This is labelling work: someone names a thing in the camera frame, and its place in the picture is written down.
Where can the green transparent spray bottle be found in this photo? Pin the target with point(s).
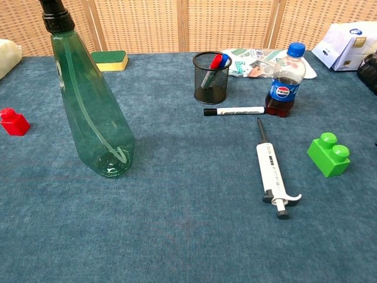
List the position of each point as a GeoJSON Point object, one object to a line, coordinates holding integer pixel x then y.
{"type": "Point", "coordinates": [88, 118]}

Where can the cola bottle with blue cap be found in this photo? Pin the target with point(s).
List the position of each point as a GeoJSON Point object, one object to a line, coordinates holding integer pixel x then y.
{"type": "Point", "coordinates": [283, 91]}

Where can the black object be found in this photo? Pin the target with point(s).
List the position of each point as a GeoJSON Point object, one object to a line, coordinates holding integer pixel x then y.
{"type": "Point", "coordinates": [369, 73]}

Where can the black mesh pen holder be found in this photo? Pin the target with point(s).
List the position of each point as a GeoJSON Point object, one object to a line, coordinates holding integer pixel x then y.
{"type": "Point", "coordinates": [210, 95]}

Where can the black capped whiteboard marker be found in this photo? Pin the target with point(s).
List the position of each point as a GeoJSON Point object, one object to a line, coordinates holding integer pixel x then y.
{"type": "Point", "coordinates": [238, 111]}

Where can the blue table cloth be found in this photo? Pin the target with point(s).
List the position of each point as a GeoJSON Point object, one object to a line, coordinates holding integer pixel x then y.
{"type": "Point", "coordinates": [176, 221]}

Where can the red capped marker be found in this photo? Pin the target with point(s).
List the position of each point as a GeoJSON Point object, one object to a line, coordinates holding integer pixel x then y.
{"type": "Point", "coordinates": [216, 62]}

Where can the white laboratory pipette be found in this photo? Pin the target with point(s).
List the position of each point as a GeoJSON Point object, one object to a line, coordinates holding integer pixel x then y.
{"type": "Point", "coordinates": [271, 168]}

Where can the blue capped marker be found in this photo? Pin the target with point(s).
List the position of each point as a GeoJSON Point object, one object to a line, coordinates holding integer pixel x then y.
{"type": "Point", "coordinates": [225, 59]}

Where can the packaged cleaning cloth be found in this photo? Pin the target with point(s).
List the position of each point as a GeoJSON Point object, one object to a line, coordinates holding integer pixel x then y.
{"type": "Point", "coordinates": [244, 60]}

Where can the green and yellow sponge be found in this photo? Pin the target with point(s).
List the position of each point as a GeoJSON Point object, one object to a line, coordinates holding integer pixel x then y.
{"type": "Point", "coordinates": [113, 63]}

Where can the woven bamboo folding screen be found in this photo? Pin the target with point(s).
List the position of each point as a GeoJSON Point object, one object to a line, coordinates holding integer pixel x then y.
{"type": "Point", "coordinates": [138, 23]}

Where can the green toy building block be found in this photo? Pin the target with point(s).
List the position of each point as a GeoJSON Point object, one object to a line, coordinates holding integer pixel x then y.
{"type": "Point", "coordinates": [325, 160]}

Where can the red toy building block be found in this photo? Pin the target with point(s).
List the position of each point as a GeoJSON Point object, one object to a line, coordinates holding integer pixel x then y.
{"type": "Point", "coordinates": [16, 125]}

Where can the long cream plastic package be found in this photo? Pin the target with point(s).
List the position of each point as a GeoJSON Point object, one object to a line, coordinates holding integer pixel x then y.
{"type": "Point", "coordinates": [7, 57]}

